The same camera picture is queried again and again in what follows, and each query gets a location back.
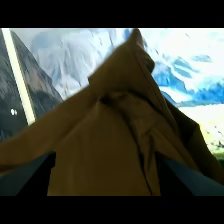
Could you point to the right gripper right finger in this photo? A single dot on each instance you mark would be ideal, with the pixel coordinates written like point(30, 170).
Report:
point(186, 181)

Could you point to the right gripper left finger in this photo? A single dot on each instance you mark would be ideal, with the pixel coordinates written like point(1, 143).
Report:
point(30, 180)

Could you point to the brown garment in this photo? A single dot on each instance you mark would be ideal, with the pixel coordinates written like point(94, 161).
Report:
point(113, 133)

